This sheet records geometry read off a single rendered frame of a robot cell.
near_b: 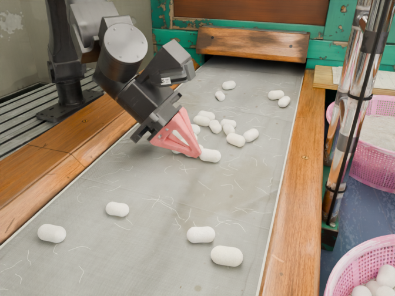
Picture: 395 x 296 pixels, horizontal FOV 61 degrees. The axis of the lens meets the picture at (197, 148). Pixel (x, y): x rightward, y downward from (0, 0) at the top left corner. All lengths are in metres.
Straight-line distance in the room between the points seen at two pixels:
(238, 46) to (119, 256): 0.68
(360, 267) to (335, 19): 0.68
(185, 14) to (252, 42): 0.23
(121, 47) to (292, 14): 0.61
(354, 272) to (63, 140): 0.47
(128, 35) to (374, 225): 0.46
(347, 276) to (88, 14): 0.49
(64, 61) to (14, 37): 2.01
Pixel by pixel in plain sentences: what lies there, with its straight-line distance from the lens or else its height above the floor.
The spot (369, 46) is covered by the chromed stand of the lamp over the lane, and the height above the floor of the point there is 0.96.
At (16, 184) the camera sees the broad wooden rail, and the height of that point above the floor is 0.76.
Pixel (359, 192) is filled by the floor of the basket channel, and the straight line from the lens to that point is 0.66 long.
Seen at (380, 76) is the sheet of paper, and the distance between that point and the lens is 0.94.
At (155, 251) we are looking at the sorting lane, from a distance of 0.41.
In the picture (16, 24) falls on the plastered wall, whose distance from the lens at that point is 2.90.
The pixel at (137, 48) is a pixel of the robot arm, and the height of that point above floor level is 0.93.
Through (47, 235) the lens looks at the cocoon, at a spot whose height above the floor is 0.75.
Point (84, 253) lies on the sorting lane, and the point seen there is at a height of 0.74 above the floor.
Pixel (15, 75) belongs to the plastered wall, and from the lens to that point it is 2.91.
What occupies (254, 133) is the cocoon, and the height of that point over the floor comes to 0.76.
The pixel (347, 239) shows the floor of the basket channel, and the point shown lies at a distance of 0.56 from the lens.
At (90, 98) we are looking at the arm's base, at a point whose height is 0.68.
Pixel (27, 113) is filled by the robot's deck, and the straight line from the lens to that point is 1.00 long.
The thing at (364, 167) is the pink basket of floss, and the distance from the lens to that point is 0.65.
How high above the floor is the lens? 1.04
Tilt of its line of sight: 31 degrees down
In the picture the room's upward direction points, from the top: straight up
